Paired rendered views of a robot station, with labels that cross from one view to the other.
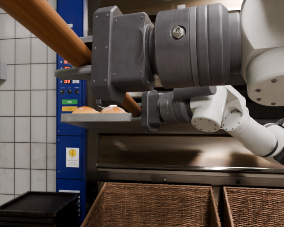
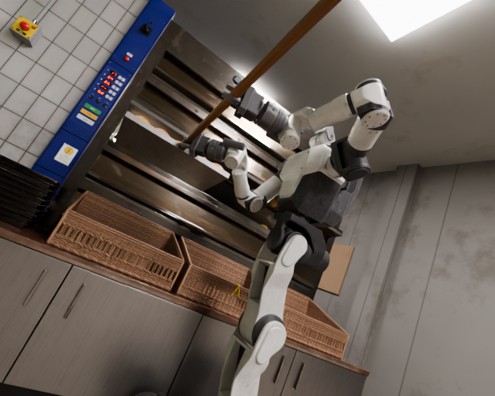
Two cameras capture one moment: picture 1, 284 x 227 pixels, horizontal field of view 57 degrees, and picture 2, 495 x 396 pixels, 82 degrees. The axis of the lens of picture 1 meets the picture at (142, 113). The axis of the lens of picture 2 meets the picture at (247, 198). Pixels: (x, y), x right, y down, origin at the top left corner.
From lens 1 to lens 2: 0.72 m
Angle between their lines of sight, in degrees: 35
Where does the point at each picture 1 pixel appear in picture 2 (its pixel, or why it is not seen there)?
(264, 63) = (290, 131)
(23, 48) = (70, 36)
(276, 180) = (215, 247)
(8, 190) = not seen: outside the picture
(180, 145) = (165, 194)
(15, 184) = not seen: outside the picture
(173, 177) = (148, 214)
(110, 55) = (249, 101)
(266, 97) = (284, 142)
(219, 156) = (188, 214)
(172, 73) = (265, 119)
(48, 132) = (50, 120)
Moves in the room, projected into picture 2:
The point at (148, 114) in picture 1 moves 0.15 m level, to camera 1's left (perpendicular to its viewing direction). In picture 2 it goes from (196, 144) to (167, 123)
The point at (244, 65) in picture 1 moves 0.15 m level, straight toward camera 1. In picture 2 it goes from (283, 130) to (304, 110)
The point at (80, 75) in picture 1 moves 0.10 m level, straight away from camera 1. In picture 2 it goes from (232, 100) to (212, 102)
